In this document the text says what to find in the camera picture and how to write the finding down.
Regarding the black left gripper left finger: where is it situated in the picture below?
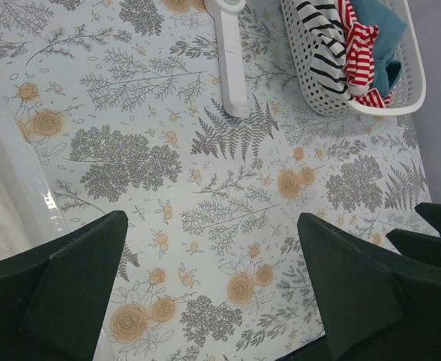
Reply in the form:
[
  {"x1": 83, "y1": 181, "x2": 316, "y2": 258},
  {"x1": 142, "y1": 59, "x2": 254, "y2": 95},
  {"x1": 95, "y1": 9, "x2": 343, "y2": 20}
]
[{"x1": 0, "y1": 211, "x2": 128, "y2": 360}]

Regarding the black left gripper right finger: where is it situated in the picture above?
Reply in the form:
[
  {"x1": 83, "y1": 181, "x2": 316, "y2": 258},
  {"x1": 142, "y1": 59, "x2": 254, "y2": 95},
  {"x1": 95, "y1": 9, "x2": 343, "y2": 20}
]
[{"x1": 297, "y1": 213, "x2": 441, "y2": 360}]

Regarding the teal blue tank top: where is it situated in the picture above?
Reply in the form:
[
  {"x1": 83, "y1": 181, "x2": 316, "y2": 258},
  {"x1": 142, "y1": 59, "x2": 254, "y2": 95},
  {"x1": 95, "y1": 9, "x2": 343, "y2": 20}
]
[{"x1": 351, "y1": 0, "x2": 407, "y2": 98}]

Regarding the white basket on left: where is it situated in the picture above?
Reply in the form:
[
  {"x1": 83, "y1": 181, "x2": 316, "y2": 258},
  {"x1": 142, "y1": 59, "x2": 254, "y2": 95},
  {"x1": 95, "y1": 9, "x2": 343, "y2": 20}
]
[{"x1": 0, "y1": 99, "x2": 68, "y2": 260}]

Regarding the white perforated laundry basket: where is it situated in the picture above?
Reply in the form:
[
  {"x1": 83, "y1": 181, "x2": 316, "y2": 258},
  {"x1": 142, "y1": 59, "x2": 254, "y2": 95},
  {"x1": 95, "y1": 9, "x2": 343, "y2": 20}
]
[{"x1": 281, "y1": 1, "x2": 426, "y2": 117}]

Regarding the red white striped shirt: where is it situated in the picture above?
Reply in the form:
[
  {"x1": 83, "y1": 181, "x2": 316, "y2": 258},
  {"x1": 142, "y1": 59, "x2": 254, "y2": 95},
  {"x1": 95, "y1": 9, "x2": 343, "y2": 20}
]
[{"x1": 335, "y1": 0, "x2": 391, "y2": 108}]

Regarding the floral patterned table mat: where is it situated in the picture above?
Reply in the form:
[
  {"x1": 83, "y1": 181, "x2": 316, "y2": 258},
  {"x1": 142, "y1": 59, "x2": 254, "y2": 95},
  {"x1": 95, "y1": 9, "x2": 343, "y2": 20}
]
[{"x1": 0, "y1": 1, "x2": 432, "y2": 360}]

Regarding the black white striped shirt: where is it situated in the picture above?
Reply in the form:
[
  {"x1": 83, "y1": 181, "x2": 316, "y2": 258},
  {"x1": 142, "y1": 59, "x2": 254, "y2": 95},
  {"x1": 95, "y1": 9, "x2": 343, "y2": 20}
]
[{"x1": 295, "y1": 0, "x2": 351, "y2": 101}]

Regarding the white clothes rack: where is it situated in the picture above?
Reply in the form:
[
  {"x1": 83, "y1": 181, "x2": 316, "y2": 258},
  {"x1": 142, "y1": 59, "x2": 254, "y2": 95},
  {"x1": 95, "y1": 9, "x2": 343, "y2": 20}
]
[{"x1": 205, "y1": 0, "x2": 251, "y2": 118}]

